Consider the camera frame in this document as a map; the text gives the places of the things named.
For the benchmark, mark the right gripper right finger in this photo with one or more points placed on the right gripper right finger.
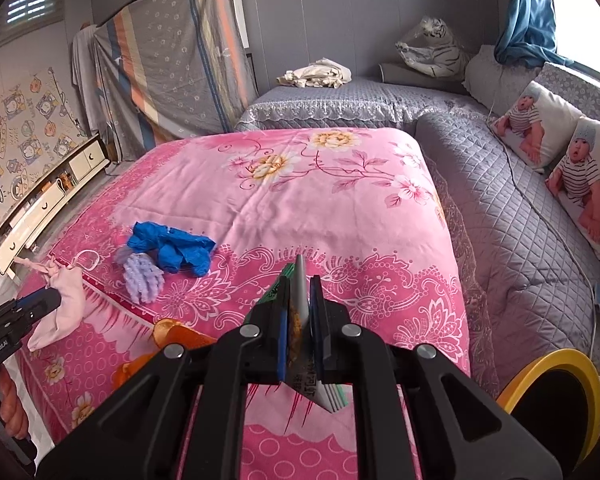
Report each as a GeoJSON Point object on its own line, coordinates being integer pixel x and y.
{"type": "Point", "coordinates": [417, 415]}

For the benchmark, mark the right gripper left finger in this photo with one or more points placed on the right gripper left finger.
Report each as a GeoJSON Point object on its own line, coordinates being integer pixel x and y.
{"type": "Point", "coordinates": [181, 416]}

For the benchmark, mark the orange plastic bag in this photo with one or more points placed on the orange plastic bag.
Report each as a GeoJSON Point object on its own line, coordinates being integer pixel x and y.
{"type": "Point", "coordinates": [166, 331]}

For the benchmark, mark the pink cloth pouch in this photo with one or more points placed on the pink cloth pouch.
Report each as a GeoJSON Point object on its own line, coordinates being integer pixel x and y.
{"type": "Point", "coordinates": [66, 318]}

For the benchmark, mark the purple bubble wrap bundle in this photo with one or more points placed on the purple bubble wrap bundle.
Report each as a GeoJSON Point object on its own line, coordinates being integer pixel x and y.
{"type": "Point", "coordinates": [143, 280]}

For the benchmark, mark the blue glove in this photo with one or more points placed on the blue glove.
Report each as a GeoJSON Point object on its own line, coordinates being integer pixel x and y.
{"type": "Point", "coordinates": [172, 249]}

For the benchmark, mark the yellow rim trash bin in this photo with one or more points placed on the yellow rim trash bin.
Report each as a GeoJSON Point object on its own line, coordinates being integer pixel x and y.
{"type": "Point", "coordinates": [557, 399]}

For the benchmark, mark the left hand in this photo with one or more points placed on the left hand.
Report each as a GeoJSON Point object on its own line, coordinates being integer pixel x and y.
{"type": "Point", "coordinates": [12, 412]}

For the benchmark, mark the grey quilted sofa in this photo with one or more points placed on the grey quilted sofa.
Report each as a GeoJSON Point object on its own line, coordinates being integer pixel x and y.
{"type": "Point", "coordinates": [527, 271]}

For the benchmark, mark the pink floral bed cover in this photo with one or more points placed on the pink floral bed cover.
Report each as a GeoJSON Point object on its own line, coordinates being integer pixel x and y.
{"type": "Point", "coordinates": [357, 205]}

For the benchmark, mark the white tv cabinet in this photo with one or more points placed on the white tv cabinet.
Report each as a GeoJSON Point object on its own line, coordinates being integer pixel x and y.
{"type": "Point", "coordinates": [44, 202]}

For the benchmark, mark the right baby print pillow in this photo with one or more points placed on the right baby print pillow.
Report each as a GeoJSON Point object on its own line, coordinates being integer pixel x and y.
{"type": "Point", "coordinates": [575, 180]}

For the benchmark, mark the baby print pillow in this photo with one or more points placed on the baby print pillow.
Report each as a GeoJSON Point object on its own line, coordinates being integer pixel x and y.
{"type": "Point", "coordinates": [575, 180]}
{"type": "Point", "coordinates": [538, 126]}

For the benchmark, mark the left baby print pillow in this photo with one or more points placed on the left baby print pillow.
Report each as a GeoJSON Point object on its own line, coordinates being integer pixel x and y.
{"type": "Point", "coordinates": [538, 126]}

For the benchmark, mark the grey cushion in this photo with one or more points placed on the grey cushion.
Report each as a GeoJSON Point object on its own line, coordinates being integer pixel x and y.
{"type": "Point", "coordinates": [493, 85]}

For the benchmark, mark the grey hanging garment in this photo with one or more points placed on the grey hanging garment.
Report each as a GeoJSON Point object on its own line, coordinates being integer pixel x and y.
{"type": "Point", "coordinates": [84, 77]}

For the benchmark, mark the grey bolster pillow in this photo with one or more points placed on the grey bolster pillow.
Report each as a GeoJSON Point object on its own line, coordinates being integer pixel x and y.
{"type": "Point", "coordinates": [392, 73]}

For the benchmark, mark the striped grey wardrobe cover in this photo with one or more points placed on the striped grey wardrobe cover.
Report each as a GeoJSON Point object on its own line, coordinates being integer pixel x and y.
{"type": "Point", "coordinates": [170, 69]}

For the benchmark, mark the white tiger plush toy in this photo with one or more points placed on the white tiger plush toy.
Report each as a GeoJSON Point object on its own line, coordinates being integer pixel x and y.
{"type": "Point", "coordinates": [431, 48]}

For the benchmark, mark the beige crumpled cloth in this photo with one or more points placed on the beige crumpled cloth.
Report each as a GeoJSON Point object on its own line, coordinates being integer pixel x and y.
{"type": "Point", "coordinates": [323, 73]}

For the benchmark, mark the blue left curtain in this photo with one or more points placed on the blue left curtain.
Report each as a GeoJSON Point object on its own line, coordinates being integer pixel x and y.
{"type": "Point", "coordinates": [529, 35]}

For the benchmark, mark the window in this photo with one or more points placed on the window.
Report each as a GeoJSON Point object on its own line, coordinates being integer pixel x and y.
{"type": "Point", "coordinates": [578, 32]}

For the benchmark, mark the cartoon wall poster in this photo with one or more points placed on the cartoon wall poster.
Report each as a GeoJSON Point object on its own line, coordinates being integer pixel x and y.
{"type": "Point", "coordinates": [38, 131]}

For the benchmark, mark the wall vent blind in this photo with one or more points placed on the wall vent blind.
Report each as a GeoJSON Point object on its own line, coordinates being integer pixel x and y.
{"type": "Point", "coordinates": [20, 17]}

